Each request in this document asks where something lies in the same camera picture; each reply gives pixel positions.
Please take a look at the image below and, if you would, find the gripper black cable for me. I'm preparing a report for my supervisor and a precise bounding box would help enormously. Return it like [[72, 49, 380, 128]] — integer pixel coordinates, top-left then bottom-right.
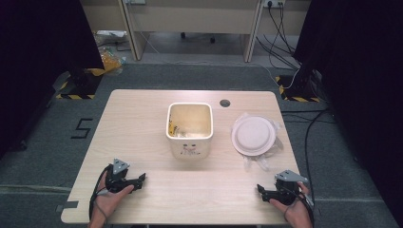
[[283, 183, 316, 228], [88, 163, 114, 222]]

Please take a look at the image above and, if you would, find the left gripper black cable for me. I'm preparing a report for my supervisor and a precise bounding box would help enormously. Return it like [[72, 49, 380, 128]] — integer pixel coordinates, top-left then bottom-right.
[[88, 163, 114, 222]]

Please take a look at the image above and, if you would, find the black floor cable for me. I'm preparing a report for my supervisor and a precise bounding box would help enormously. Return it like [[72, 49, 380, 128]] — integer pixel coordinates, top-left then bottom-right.
[[280, 107, 336, 203]]

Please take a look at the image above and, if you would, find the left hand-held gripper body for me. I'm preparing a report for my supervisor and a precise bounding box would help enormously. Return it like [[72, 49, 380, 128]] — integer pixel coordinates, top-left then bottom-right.
[[105, 158, 131, 194]]

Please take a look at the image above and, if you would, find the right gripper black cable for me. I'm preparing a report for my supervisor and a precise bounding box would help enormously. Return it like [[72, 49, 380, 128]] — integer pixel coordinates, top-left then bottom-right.
[[283, 183, 316, 228]]

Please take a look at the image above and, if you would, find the white packaging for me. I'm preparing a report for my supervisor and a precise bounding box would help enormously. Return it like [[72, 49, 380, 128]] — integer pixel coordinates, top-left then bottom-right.
[[94, 29, 128, 51]]

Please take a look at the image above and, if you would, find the yellow plastic bag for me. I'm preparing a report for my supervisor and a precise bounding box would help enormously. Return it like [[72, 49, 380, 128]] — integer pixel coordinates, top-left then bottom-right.
[[98, 47, 126, 76]]

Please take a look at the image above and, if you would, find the beige office desk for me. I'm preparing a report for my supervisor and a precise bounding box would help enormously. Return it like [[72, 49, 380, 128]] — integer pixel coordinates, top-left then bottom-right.
[[79, 0, 313, 63]]

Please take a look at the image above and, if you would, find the yellow wrapper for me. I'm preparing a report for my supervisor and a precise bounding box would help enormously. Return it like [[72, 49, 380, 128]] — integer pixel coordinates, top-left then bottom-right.
[[168, 115, 179, 137]]

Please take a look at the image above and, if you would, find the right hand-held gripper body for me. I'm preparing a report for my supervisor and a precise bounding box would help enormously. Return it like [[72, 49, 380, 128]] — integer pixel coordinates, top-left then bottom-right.
[[274, 169, 309, 205]]

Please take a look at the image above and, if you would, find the bundle of black cables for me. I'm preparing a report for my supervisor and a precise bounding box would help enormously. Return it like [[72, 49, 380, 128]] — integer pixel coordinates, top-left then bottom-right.
[[256, 2, 302, 70]]

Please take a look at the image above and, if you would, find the black stand with striped base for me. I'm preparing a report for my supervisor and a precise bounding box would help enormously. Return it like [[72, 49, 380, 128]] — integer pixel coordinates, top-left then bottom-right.
[[55, 67, 105, 101], [275, 62, 321, 104]]

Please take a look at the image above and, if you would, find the person's right hand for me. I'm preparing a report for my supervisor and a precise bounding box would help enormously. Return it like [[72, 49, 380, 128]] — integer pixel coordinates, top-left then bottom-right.
[[269, 183, 313, 222]]

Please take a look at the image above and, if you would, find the black curtain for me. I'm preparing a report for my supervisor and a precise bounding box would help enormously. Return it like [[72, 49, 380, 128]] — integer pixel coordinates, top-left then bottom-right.
[[0, 0, 106, 160], [292, 0, 403, 228]]

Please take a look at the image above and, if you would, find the wall power socket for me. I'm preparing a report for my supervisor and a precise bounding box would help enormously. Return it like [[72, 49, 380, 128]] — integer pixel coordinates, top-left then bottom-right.
[[263, 0, 286, 9]]

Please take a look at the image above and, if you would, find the grey tape strip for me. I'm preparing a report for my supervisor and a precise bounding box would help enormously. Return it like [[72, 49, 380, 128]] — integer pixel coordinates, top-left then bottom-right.
[[55, 200, 80, 213]]

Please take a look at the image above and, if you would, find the white square bin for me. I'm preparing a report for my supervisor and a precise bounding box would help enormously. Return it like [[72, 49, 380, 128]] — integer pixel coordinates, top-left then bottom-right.
[[165, 102, 214, 161]]

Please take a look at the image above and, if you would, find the white paper plate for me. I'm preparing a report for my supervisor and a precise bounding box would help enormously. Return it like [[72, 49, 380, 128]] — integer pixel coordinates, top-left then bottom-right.
[[231, 115, 277, 157]]

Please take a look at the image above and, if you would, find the person's left hand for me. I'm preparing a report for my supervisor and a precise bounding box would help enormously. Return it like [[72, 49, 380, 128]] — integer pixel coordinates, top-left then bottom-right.
[[91, 185, 135, 219]]

